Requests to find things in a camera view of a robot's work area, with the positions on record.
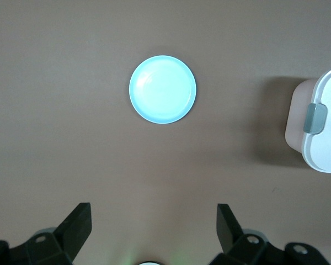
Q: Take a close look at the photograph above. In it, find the light blue plate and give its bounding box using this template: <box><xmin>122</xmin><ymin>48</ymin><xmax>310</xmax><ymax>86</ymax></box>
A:
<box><xmin>128</xmin><ymin>54</ymin><xmax>197</xmax><ymax>125</ymax></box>

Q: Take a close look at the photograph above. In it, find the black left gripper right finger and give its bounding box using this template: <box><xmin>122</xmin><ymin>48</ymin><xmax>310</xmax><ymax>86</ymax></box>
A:
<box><xmin>209</xmin><ymin>203</ymin><xmax>328</xmax><ymax>265</ymax></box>

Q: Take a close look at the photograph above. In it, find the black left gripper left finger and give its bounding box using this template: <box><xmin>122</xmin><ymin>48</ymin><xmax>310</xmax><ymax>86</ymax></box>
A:
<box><xmin>0</xmin><ymin>203</ymin><xmax>92</xmax><ymax>265</ymax></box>

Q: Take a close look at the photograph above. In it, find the white lidded box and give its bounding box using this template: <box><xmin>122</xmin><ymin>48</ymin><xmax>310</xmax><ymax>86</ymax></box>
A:
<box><xmin>284</xmin><ymin>65</ymin><xmax>331</xmax><ymax>175</ymax></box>

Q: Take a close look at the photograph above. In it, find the brown table mat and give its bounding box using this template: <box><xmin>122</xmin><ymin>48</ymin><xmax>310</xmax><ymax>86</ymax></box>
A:
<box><xmin>0</xmin><ymin>0</ymin><xmax>331</xmax><ymax>265</ymax></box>

